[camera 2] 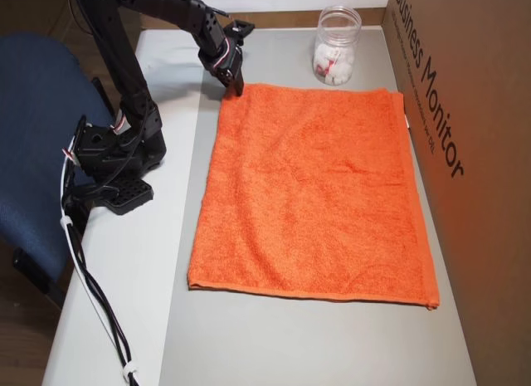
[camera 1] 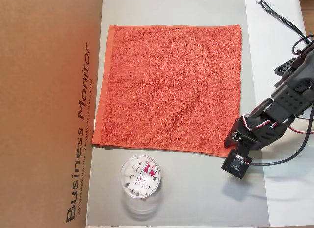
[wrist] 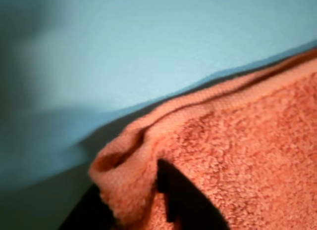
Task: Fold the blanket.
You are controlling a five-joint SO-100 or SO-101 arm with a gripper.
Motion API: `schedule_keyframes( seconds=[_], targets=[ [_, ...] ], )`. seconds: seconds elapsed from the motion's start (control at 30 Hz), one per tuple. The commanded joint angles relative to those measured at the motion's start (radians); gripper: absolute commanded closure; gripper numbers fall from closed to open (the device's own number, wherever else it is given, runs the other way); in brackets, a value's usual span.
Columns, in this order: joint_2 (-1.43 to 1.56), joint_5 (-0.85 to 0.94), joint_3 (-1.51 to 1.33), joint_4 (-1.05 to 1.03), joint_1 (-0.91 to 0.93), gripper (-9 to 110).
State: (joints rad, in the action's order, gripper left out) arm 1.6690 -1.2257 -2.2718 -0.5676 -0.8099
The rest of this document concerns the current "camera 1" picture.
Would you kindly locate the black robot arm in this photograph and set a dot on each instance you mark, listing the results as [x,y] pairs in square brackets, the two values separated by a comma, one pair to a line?
[292,95]

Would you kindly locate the grey table mat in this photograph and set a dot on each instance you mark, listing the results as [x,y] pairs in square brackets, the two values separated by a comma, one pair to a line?
[196,201]

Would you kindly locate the red white paper label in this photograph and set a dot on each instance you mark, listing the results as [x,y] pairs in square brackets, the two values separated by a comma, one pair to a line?
[147,174]

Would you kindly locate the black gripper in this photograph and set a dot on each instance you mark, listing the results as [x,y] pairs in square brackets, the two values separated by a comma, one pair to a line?
[234,137]

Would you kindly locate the clear plastic jar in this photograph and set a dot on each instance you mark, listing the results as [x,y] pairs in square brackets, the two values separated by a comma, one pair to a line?
[142,208]

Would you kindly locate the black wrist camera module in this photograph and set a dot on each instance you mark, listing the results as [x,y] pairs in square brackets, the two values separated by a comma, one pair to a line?
[236,164]

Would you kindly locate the orange terry towel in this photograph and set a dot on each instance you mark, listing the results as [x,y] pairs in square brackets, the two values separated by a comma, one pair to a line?
[171,90]

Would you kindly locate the Business Monitor cardboard box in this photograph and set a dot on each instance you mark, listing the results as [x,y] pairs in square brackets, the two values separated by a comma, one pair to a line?
[36,115]

